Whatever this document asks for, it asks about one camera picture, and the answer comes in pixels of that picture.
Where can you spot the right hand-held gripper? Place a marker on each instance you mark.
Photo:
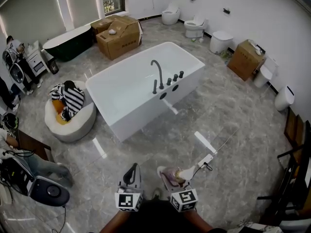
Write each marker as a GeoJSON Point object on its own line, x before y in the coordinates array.
{"type": "Point", "coordinates": [183, 200]}

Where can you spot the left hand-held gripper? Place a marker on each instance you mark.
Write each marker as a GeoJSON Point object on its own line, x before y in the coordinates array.
{"type": "Point", "coordinates": [128, 200]}

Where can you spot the white rectangular bathtub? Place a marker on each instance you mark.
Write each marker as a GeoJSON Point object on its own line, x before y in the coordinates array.
{"type": "Point", "coordinates": [126, 91]}

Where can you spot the person's left forearm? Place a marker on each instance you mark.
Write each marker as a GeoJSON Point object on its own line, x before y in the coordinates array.
{"type": "Point", "coordinates": [116, 221]}

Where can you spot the person's right forearm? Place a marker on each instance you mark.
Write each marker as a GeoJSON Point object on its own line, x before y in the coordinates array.
{"type": "Point", "coordinates": [198, 221]}

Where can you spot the black curved bathtub faucet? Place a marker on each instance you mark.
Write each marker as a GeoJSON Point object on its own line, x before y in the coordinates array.
{"type": "Point", "coordinates": [159, 69]}

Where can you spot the dark green oval bathtub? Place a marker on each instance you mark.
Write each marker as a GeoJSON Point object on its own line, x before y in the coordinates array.
{"type": "Point", "coordinates": [65, 45]}

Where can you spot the person's shoe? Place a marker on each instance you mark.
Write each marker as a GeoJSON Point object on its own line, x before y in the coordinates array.
{"type": "Point", "coordinates": [157, 194]}

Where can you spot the white power strip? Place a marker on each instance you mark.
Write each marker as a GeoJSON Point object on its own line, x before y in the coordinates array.
{"type": "Point", "coordinates": [206, 160]}

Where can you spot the person's black clothing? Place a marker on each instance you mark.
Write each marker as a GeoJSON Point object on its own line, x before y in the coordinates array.
{"type": "Point", "coordinates": [158, 217]}

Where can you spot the long white flat strip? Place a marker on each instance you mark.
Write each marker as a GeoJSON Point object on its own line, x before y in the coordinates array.
{"type": "Point", "coordinates": [205, 142]}

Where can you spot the white round beanbag sofa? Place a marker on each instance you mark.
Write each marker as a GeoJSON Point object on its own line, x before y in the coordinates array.
{"type": "Point", "coordinates": [75, 130]}

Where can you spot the dark grey smart toilet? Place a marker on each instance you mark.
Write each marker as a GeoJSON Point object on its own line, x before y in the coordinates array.
{"type": "Point", "coordinates": [48, 190]}

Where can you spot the black faucet knob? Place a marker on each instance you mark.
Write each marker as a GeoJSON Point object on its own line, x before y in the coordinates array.
{"type": "Point", "coordinates": [168, 81]}
{"type": "Point", "coordinates": [175, 77]}
{"type": "Point", "coordinates": [181, 74]}

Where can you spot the black metal rack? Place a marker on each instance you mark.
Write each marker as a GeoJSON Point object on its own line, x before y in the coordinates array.
{"type": "Point", "coordinates": [291, 178]}

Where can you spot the brown wooden panels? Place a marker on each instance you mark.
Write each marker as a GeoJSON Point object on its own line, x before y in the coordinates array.
{"type": "Point", "coordinates": [292, 127]}

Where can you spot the black and green helmet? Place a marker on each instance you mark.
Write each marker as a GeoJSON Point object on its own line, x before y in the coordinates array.
{"type": "Point", "coordinates": [11, 121]}

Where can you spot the black waste bin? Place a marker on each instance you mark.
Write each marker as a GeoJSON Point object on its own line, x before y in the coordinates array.
{"type": "Point", "coordinates": [53, 67]}

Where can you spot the green packet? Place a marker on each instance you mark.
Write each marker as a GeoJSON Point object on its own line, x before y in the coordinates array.
{"type": "Point", "coordinates": [225, 54]}

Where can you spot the large cardboard box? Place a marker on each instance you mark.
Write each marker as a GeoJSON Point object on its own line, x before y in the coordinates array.
{"type": "Point", "coordinates": [121, 40]}

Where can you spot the white toilet with black panel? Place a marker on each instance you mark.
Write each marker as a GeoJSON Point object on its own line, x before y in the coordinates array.
{"type": "Point", "coordinates": [284, 99]}

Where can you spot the cardboard box with white fittings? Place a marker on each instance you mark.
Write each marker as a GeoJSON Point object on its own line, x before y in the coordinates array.
{"type": "Point", "coordinates": [244, 61]}

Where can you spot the white toilet with raised lid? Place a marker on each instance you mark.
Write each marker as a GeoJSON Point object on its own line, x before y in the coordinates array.
{"type": "Point", "coordinates": [263, 73]}

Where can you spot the white toilet brush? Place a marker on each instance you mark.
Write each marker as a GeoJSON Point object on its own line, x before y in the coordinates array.
{"type": "Point", "coordinates": [201, 39]}

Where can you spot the white closed square toilet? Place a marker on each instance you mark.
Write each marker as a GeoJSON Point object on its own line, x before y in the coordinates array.
{"type": "Point", "coordinates": [220, 41]}

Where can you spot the small white rounded object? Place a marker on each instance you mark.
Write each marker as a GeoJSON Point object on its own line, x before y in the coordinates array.
{"type": "Point", "coordinates": [112, 31]}

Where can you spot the white drawer cabinet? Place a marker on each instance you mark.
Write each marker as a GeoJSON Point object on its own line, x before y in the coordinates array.
{"type": "Point", "coordinates": [36, 59]}

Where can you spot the small cardboard box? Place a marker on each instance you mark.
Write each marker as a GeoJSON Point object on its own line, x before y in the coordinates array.
{"type": "Point", "coordinates": [102, 25]}

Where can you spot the white toilet with open lid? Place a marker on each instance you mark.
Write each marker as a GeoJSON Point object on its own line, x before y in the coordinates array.
{"type": "Point", "coordinates": [194, 27]}

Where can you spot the white fittings on box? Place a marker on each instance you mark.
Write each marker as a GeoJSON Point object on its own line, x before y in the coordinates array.
{"type": "Point", "coordinates": [256, 48]}

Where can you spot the leaning toilet seat lids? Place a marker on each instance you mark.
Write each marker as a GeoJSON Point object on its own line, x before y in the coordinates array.
{"type": "Point", "coordinates": [14, 69]}

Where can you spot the white egg-shaped toilet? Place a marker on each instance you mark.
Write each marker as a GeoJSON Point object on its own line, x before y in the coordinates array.
{"type": "Point", "coordinates": [170, 14]}

